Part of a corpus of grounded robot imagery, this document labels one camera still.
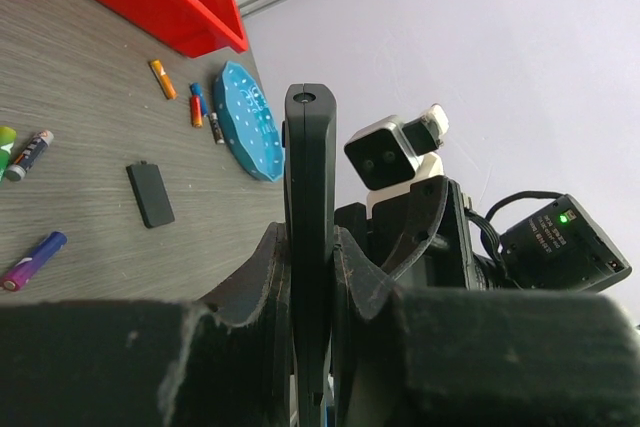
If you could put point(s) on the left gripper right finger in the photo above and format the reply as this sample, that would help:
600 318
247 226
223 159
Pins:
367 364

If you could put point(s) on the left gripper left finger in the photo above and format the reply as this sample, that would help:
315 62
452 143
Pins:
249 355

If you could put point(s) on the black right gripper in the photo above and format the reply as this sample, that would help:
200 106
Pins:
425 227

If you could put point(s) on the black battery cover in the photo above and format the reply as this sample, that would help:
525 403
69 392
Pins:
150 194

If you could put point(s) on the black remote control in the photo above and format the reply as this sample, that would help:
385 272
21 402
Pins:
309 135

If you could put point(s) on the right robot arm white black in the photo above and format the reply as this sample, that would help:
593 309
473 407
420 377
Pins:
537 240

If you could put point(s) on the black battery near plate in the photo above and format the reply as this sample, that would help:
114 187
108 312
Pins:
216 129

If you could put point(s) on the blue dotted plate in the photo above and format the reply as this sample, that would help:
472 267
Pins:
247 123

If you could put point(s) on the orange battery right cluster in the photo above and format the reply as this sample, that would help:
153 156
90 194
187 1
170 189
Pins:
196 117

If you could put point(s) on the blue battery right cluster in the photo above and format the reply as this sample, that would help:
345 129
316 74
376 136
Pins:
196 90

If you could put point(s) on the purple pink battery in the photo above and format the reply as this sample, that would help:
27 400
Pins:
22 272

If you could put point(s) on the black white battery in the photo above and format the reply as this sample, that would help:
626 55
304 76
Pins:
30 154

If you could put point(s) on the green battery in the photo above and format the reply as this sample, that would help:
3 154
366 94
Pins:
7 139

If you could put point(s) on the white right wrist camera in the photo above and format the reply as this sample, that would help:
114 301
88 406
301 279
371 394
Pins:
391 154

